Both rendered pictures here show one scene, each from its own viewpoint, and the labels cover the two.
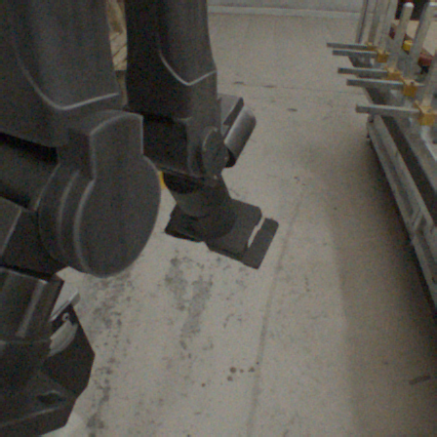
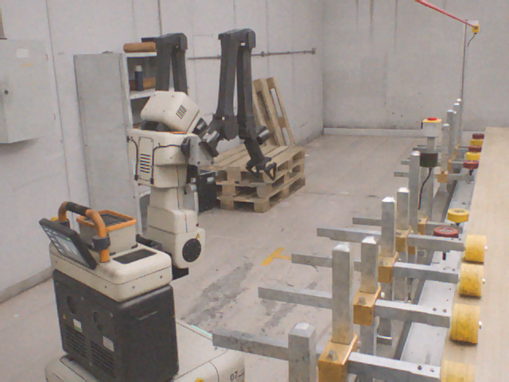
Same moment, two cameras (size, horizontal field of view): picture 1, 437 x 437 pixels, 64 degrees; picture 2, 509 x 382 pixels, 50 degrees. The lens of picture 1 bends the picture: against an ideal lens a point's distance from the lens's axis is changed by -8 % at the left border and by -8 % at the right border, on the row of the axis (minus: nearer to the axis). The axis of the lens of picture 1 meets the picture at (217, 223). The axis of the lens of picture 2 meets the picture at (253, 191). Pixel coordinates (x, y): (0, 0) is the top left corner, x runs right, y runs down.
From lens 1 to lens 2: 2.03 m
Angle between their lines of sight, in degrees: 30
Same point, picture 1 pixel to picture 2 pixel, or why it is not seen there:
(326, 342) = not seen: hidden behind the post
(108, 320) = (213, 315)
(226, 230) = (260, 161)
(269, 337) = (328, 334)
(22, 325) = (215, 138)
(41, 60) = (224, 107)
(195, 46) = (249, 110)
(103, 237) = (228, 130)
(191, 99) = (247, 118)
